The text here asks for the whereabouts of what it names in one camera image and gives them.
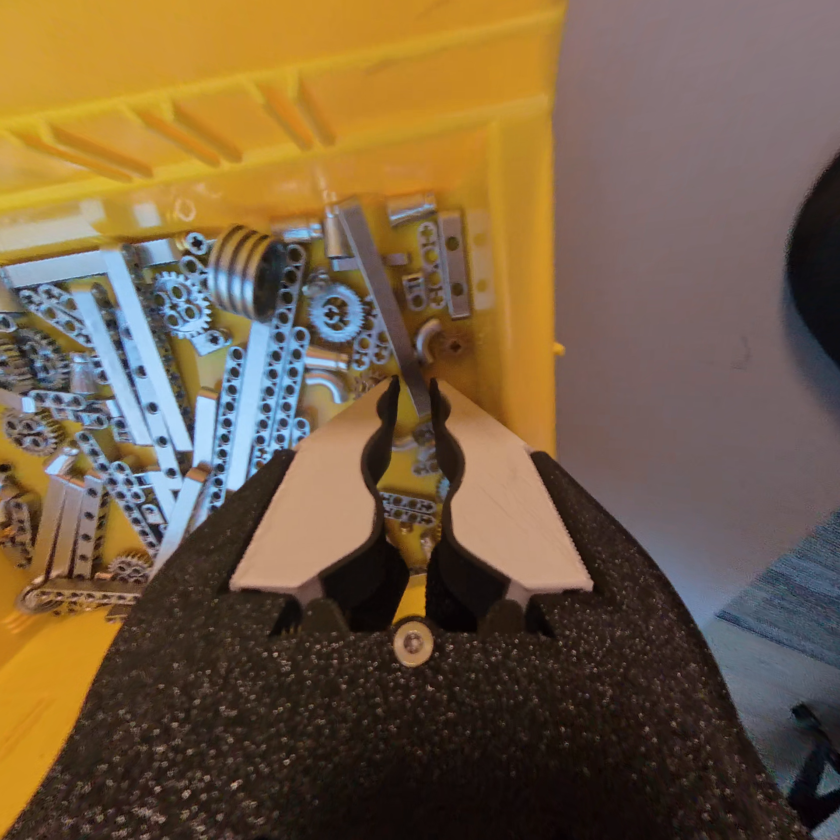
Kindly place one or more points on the black frame object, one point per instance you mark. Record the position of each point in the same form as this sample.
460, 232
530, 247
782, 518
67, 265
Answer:
814, 761

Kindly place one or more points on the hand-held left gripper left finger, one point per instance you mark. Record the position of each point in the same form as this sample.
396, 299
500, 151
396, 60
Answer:
309, 519

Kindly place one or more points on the yellow plastic bin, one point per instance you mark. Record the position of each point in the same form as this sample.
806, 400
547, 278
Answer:
394, 79

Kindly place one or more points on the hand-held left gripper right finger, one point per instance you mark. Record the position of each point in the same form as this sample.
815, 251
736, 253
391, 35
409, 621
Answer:
519, 519

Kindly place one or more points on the small tan gear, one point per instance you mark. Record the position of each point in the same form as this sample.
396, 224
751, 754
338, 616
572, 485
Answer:
453, 344

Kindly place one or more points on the long thin grey beam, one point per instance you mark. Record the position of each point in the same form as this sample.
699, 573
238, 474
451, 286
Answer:
381, 295

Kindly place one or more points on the grey grooved pulley wheel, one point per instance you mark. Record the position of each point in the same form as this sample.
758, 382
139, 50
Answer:
243, 269

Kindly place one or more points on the pile of grey brick parts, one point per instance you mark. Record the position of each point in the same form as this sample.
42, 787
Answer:
131, 394

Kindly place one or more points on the dark rounded object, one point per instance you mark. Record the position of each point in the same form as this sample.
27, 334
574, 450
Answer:
820, 263

